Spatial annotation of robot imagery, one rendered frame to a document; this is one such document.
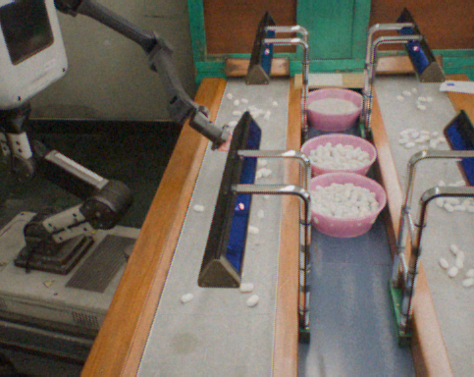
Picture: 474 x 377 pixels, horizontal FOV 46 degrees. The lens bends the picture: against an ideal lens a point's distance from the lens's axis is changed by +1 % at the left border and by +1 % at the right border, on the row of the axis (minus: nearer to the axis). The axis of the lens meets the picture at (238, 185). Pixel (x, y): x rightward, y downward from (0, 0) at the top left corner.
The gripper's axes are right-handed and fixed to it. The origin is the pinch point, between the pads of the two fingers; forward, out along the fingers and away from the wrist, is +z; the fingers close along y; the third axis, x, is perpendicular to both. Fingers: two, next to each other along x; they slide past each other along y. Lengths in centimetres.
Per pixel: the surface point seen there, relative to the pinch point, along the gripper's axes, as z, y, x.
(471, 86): 74, 70, -56
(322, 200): 27.4, -16.2, -11.5
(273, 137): 12.9, 27.3, 0.1
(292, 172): 18.3, -2.4, -6.9
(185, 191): -7.9, -15.1, 16.0
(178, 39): -38, 170, 47
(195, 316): 4, -68, 10
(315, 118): 26, 47, -10
